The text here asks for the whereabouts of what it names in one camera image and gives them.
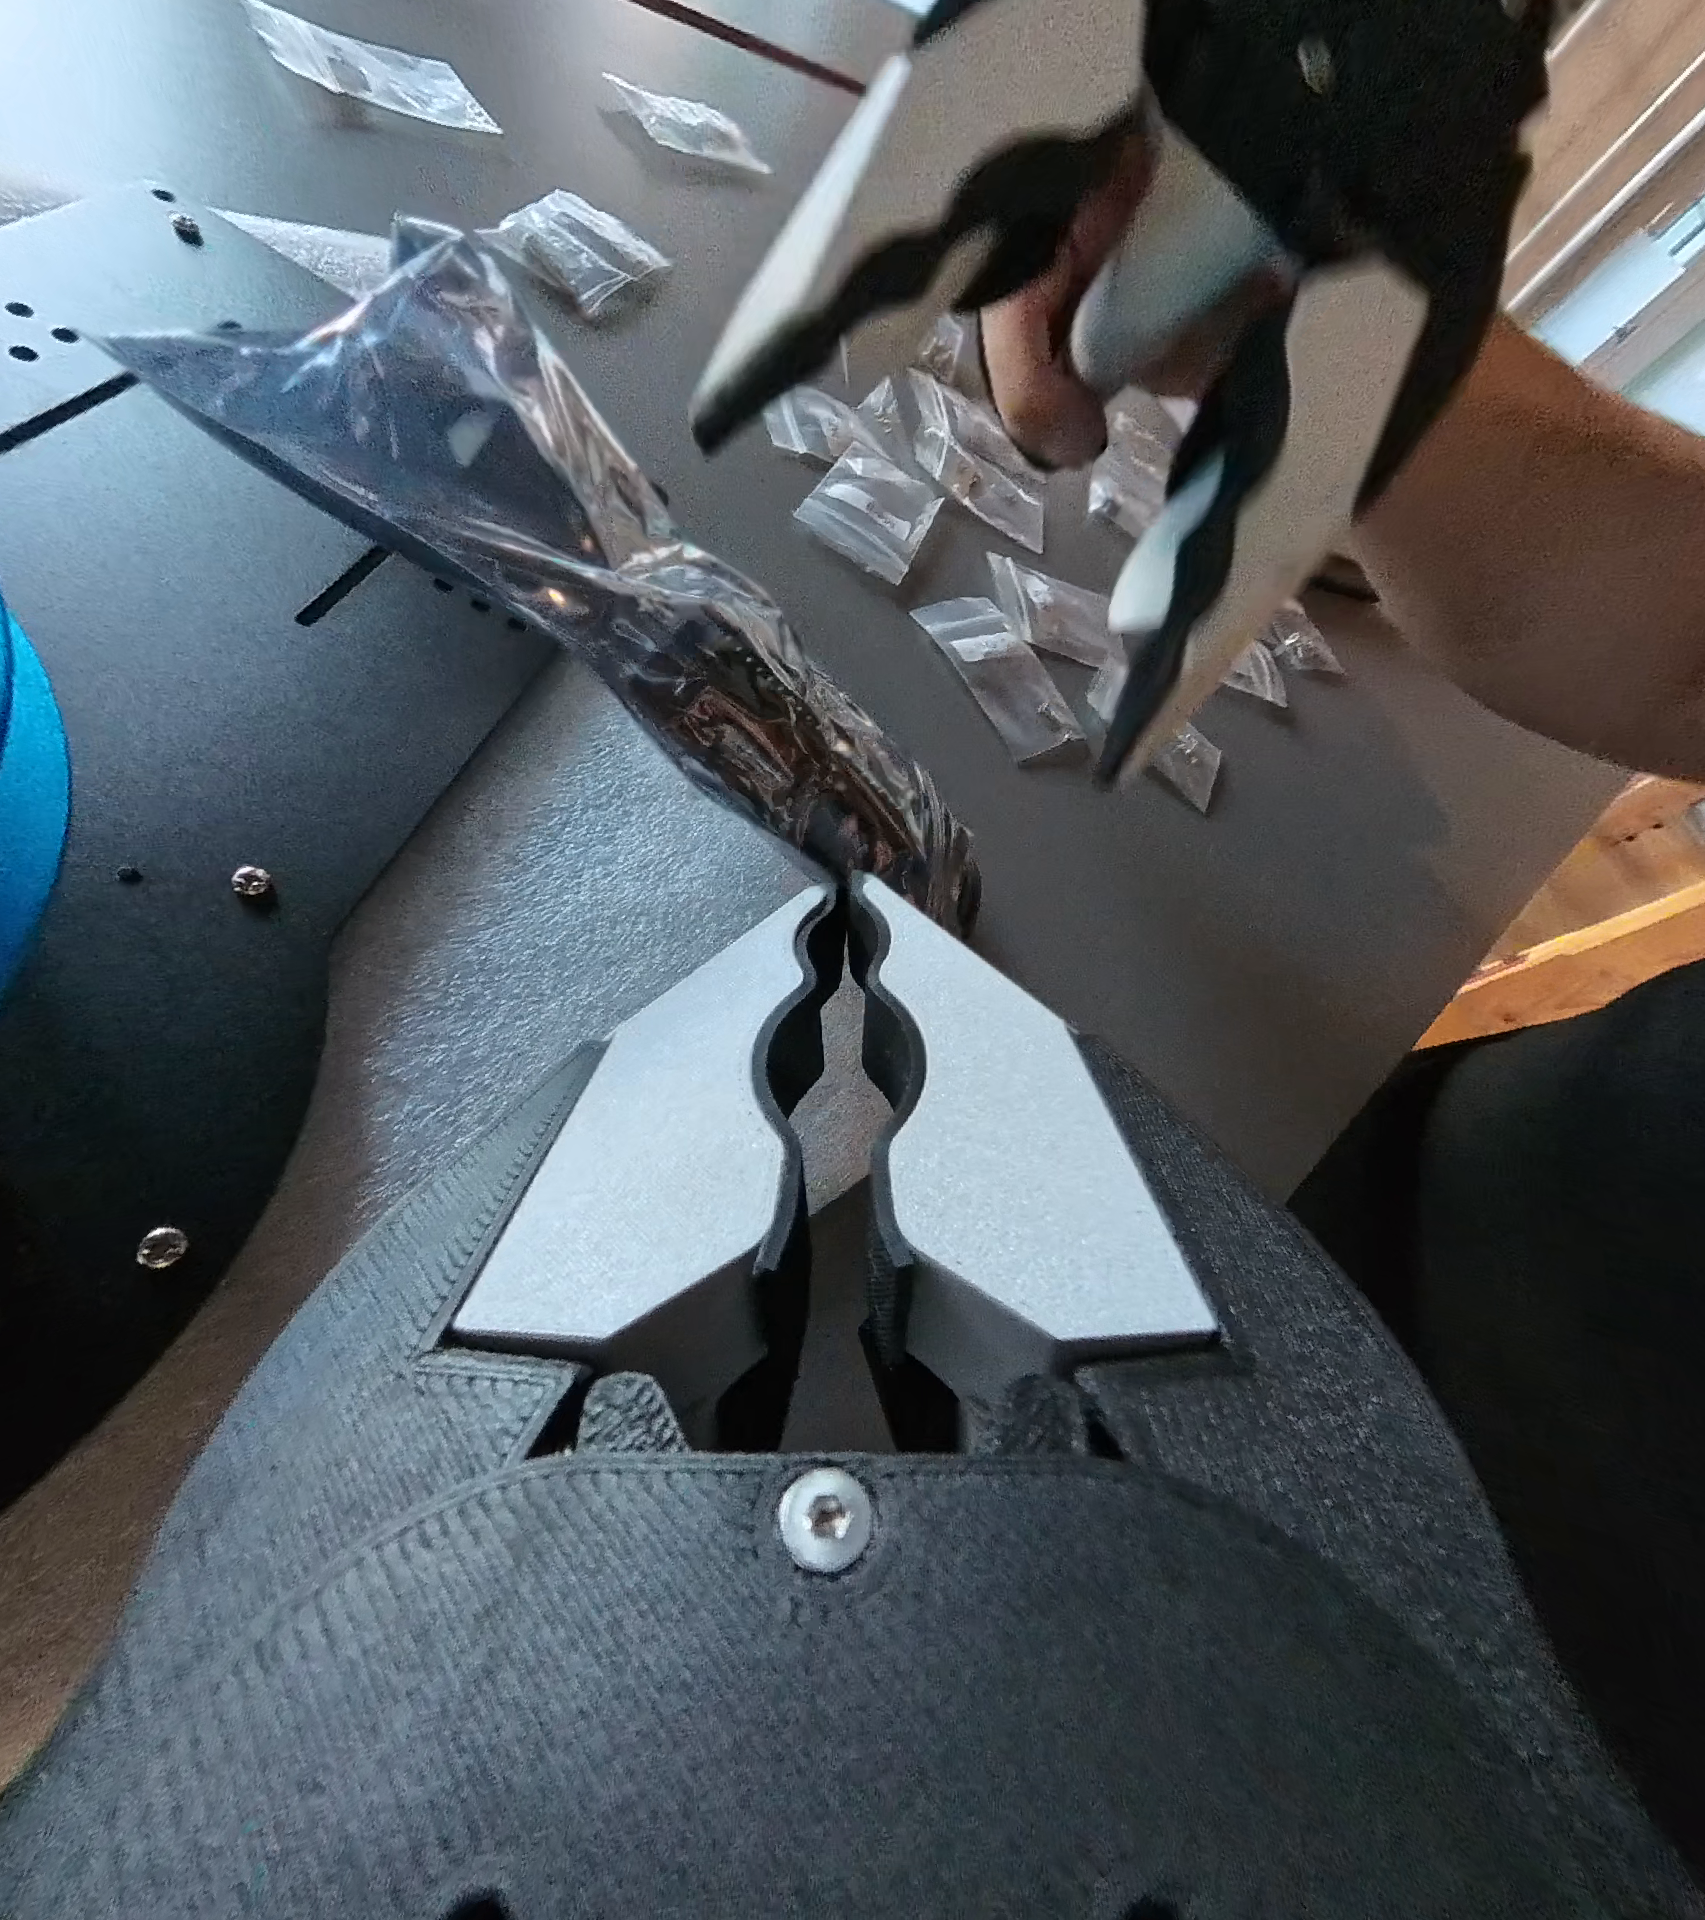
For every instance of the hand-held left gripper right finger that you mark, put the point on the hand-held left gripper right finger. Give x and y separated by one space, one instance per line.
1046 1201

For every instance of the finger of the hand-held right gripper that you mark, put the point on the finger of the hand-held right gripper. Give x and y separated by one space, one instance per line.
943 136
1332 450

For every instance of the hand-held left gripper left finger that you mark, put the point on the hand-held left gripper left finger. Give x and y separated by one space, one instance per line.
628 1201

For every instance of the silver plastic parts bag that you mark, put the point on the silver plastic parts bag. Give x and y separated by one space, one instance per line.
552 511

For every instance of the person's right forearm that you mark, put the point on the person's right forearm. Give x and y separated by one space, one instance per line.
1633 570

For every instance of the person's right hand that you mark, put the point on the person's right hand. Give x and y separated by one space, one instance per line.
1046 330

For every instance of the white foam sheet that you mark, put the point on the white foam sheet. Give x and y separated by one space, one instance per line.
492 901

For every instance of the scattered small clear parts bags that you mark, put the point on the scattered small clear parts bags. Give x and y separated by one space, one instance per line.
943 511

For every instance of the black metal base plate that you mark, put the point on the black metal base plate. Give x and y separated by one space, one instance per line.
163 901

